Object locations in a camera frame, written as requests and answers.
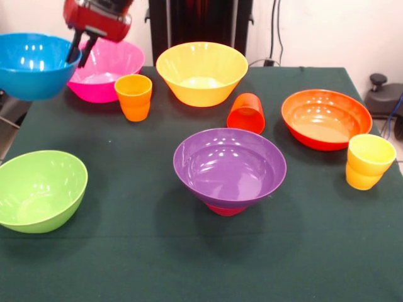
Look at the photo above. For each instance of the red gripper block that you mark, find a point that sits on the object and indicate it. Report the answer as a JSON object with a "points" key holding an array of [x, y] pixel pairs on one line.
{"points": [[97, 22]]}

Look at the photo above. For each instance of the blue bowl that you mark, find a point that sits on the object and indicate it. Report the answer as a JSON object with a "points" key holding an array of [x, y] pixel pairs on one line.
{"points": [[34, 72]]}

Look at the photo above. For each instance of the red-orange cup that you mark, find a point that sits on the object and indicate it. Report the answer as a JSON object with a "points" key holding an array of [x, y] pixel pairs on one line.
{"points": [[247, 119]]}

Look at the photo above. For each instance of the purple bowl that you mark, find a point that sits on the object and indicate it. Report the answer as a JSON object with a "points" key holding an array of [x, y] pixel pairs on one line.
{"points": [[226, 170]]}

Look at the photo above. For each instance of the small crimson bowl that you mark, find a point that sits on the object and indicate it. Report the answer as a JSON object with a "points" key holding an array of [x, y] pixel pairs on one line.
{"points": [[226, 211]]}

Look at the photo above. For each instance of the large pink bowl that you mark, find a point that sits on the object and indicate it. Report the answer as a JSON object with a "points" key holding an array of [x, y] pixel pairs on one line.
{"points": [[107, 72]]}

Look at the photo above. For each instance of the orange cup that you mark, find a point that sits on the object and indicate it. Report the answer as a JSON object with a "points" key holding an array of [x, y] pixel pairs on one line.
{"points": [[133, 100]]}

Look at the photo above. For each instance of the large yellow-orange bowl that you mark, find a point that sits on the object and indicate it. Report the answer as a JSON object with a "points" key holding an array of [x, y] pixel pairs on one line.
{"points": [[201, 69]]}

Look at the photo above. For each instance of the green bowl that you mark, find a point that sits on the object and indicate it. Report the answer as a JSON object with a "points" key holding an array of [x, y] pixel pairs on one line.
{"points": [[41, 192]]}

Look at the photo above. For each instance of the shallow red-orange bowl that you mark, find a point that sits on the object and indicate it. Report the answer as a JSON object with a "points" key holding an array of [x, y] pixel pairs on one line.
{"points": [[327, 119]]}

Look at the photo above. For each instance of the dark green tablecloth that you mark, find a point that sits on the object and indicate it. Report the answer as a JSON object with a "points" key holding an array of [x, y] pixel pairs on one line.
{"points": [[252, 251]]}

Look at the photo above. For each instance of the yellow cup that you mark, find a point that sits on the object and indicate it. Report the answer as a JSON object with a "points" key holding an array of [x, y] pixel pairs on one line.
{"points": [[368, 163]]}

